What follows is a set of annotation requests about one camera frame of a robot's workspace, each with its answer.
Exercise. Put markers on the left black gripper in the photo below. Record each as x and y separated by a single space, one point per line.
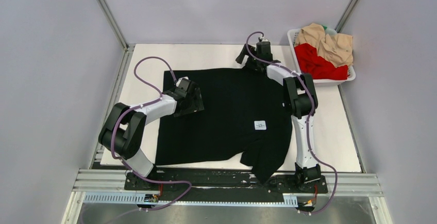
197 105

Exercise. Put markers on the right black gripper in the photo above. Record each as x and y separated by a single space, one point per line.
240 59

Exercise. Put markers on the black t shirt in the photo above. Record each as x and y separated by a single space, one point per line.
243 114

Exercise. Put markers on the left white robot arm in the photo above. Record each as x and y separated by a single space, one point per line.
123 130

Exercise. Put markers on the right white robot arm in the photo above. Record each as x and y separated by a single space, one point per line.
300 101

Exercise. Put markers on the white laundry basket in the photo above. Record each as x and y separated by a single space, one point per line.
292 34

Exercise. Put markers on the red t shirt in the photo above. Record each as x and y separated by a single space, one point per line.
310 62

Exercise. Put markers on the green garment in basket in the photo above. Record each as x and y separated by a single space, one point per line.
329 31

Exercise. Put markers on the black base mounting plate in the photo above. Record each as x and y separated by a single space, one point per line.
218 184

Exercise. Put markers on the beige t shirt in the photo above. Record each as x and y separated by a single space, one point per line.
336 49

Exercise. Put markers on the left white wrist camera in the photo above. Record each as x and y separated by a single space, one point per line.
181 79

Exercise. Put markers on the left aluminium corner post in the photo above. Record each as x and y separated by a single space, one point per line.
113 24

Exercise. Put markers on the aluminium corner post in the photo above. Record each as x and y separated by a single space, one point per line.
113 24
346 15

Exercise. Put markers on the right aluminium corner post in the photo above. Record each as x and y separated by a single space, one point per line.
346 15

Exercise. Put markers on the white slotted cable duct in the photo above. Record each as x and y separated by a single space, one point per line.
283 201

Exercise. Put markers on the aluminium front frame rail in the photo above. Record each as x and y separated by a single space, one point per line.
110 180

